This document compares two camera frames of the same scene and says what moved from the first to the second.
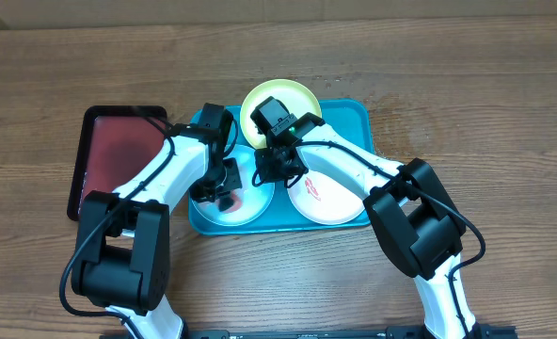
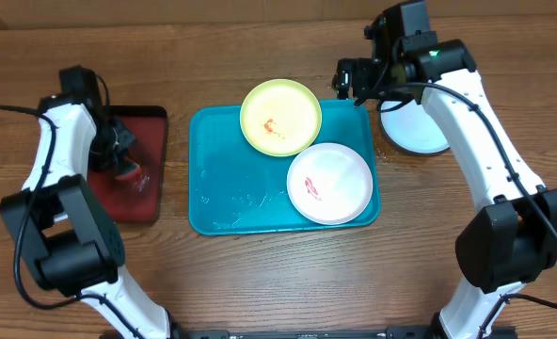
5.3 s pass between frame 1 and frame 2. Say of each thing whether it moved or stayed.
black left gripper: moved
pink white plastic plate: stayed
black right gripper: moved
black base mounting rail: stayed
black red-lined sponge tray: stayed
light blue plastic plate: moved
